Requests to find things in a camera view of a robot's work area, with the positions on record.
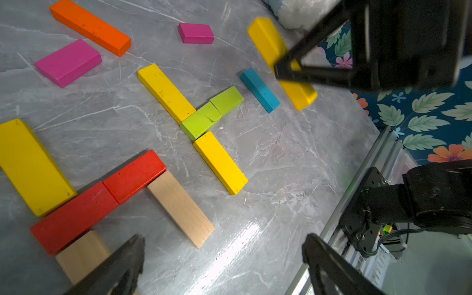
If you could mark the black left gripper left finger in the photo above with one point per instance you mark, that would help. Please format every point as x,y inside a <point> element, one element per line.
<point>116,275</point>

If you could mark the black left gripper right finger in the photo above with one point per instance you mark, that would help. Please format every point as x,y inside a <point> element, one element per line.
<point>330,273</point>

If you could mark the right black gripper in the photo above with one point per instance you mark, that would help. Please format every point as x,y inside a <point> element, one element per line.
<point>395,44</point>

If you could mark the natural wood block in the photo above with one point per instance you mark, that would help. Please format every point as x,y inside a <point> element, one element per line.
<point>82,256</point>
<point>182,208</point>

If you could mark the red block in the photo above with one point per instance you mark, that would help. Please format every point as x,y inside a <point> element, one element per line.
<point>57,230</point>
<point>132,178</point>

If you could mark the long yellow block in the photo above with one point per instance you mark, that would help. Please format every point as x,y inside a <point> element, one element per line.
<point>221,163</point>
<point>31,170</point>

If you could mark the small lime green block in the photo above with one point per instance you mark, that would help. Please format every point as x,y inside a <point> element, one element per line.
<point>227,100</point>

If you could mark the lime green square block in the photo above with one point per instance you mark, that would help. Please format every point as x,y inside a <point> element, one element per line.
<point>198,123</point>

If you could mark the magenta block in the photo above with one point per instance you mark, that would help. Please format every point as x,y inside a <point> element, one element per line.
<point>69,63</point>
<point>195,33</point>

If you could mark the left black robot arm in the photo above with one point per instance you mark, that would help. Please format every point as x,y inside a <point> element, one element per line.
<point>436,197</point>

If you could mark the white teddy bear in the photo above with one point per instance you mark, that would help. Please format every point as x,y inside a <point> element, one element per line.
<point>300,14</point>

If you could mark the teal blue block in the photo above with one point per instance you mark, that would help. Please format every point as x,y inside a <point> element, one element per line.
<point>260,90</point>

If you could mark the long orange block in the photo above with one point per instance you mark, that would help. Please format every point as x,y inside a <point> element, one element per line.
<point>90,26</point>

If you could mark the metal base rail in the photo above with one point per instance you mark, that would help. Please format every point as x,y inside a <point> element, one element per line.
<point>353,229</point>

